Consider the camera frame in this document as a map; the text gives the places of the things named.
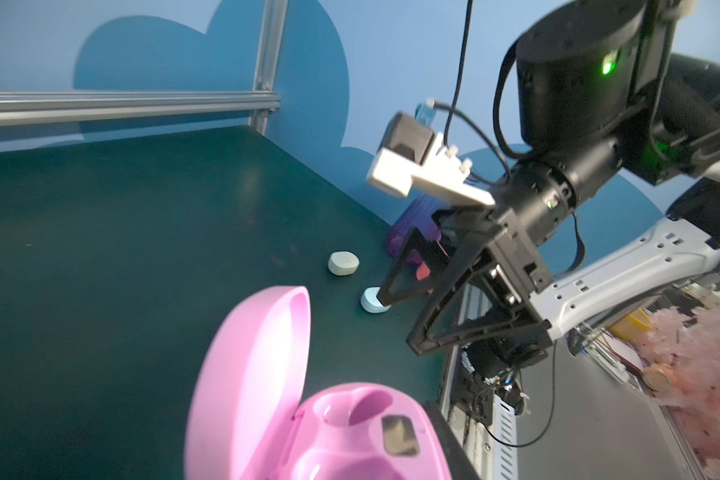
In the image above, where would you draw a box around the purple earbud charging case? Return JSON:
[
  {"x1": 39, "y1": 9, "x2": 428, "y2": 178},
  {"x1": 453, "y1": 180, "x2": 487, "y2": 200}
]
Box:
[{"x1": 184, "y1": 286, "x2": 451, "y2": 479}]

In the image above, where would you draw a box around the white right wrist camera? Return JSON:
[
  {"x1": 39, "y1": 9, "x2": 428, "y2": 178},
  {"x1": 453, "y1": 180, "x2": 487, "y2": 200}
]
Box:
[{"x1": 366, "y1": 112, "x2": 495, "y2": 209}]

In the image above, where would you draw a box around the pink toy watering can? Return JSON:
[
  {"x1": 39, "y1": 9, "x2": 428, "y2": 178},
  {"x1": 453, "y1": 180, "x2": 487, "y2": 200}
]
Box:
[{"x1": 414, "y1": 240, "x2": 450, "y2": 296}]

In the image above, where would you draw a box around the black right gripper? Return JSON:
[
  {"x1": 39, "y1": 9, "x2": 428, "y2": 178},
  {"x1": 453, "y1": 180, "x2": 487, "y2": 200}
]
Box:
[{"x1": 377, "y1": 207, "x2": 553, "y2": 356}]

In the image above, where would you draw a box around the light blue earbud charging case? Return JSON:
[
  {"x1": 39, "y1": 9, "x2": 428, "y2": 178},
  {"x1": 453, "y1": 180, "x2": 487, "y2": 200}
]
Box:
[{"x1": 360, "y1": 286, "x2": 390, "y2": 314}]

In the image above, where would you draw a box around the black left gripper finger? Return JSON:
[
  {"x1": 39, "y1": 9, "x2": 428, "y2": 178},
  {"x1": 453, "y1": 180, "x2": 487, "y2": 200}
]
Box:
[{"x1": 423, "y1": 401, "x2": 480, "y2": 480}]

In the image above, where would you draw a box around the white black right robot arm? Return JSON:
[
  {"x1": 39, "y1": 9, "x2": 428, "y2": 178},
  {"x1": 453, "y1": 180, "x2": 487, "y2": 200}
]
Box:
[{"x1": 367, "y1": 1, "x2": 720, "y2": 424}]

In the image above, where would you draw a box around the aluminium right corner post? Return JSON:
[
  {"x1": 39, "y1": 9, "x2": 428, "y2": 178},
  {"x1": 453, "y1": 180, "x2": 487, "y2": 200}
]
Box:
[{"x1": 249, "y1": 0, "x2": 289, "y2": 135}]

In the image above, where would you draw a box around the aluminium back frame rail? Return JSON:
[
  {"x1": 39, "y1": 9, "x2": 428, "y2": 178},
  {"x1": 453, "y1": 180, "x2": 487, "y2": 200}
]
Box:
[{"x1": 0, "y1": 91, "x2": 281, "y2": 127}]

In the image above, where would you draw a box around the white earbud charging case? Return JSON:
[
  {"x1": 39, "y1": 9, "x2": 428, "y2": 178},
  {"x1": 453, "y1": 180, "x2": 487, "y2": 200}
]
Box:
[{"x1": 327, "y1": 251, "x2": 360, "y2": 277}]

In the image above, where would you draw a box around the pink artificial blossom tree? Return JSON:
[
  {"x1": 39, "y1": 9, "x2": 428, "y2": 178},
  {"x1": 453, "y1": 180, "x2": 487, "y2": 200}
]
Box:
[{"x1": 636, "y1": 306, "x2": 720, "y2": 479}]

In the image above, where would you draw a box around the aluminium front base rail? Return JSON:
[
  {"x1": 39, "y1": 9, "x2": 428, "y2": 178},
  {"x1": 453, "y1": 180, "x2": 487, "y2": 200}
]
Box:
[{"x1": 437, "y1": 346, "x2": 519, "y2": 479}]

